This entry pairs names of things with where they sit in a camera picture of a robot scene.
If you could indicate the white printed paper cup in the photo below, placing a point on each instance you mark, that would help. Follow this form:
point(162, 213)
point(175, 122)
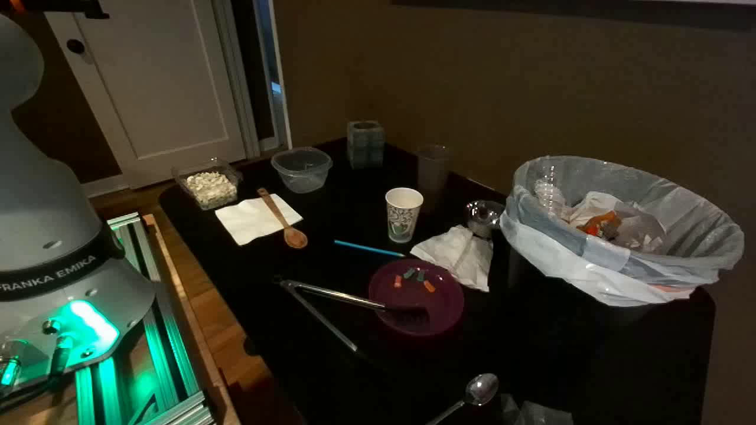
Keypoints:
point(405, 216)

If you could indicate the grey white Franka robot arm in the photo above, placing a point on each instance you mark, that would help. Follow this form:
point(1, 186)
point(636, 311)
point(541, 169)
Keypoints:
point(38, 213)

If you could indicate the purple plastic plate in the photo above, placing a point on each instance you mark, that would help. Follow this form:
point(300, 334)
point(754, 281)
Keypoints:
point(437, 307)

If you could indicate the blue pencil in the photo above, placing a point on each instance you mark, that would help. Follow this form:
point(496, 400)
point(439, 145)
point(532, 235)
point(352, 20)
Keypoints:
point(367, 249)

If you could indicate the green gummy candy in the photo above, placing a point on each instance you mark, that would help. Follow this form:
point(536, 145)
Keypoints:
point(406, 272)
point(418, 278)

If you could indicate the patterned tissue box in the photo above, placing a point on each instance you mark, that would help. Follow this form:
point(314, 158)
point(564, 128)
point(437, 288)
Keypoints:
point(364, 145)

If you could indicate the translucent plastic tumbler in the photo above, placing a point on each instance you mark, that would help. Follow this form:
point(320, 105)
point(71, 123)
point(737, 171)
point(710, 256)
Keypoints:
point(434, 169)

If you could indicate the orange gummy candy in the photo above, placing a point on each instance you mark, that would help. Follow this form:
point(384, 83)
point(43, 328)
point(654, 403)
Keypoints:
point(398, 281)
point(429, 286)

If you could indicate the wooden spoon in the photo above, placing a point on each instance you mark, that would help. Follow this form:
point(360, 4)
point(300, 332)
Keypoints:
point(295, 237)

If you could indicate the clear plastic food container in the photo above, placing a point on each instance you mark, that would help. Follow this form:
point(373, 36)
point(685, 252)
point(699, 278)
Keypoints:
point(300, 169)

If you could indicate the crumpled white tissue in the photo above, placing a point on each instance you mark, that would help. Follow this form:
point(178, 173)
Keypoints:
point(461, 256)

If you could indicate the metal kitchen tongs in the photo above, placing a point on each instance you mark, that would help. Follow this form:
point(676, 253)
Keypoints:
point(332, 294)

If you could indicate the small metal bowl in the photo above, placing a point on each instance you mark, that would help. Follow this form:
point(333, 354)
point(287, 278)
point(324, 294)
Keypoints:
point(483, 216)

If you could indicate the flat white paper napkin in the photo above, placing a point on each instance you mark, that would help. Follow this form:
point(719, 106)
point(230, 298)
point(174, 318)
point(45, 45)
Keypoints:
point(249, 220)

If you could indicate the clear container with white pieces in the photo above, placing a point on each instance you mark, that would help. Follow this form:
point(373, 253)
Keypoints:
point(209, 189)

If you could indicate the white trash bag liner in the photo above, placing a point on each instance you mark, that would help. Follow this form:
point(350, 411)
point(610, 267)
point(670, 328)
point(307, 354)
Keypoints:
point(552, 252)

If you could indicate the metal spoon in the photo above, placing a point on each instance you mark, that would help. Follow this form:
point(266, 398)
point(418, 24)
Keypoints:
point(483, 389)

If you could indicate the orange trash wrapper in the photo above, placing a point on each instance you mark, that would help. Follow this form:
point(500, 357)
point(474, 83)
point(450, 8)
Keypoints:
point(598, 227)

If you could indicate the white panelled door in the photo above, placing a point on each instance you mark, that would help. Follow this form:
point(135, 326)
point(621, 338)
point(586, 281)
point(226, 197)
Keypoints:
point(157, 79)

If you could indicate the black trash can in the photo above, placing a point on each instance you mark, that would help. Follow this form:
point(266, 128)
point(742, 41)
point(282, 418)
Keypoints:
point(614, 354)

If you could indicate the dark door knob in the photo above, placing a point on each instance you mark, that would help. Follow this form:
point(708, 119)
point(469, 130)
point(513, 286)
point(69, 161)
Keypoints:
point(77, 45)

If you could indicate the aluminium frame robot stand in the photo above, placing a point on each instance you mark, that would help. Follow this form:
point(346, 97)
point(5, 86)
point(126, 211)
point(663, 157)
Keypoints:
point(169, 370)

